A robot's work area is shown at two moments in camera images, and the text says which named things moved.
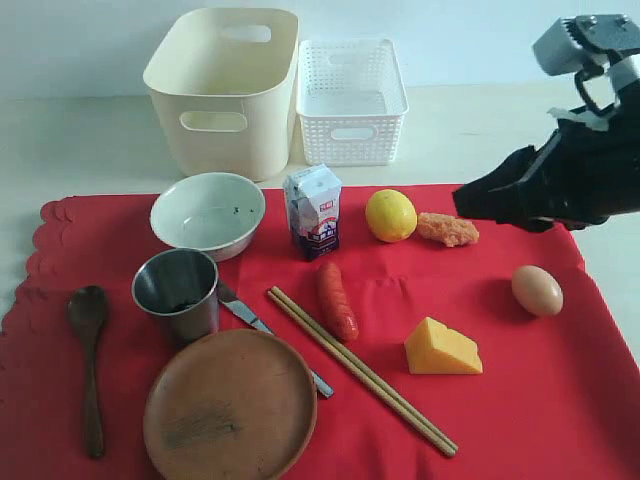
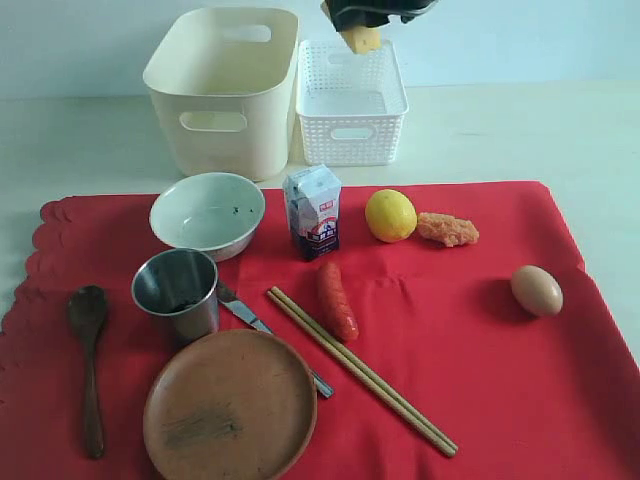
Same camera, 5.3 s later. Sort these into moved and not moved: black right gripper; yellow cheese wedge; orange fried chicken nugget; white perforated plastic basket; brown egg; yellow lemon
Moved: black right gripper; yellow cheese wedge
Not moved: white perforated plastic basket; orange fried chicken nugget; brown egg; yellow lemon
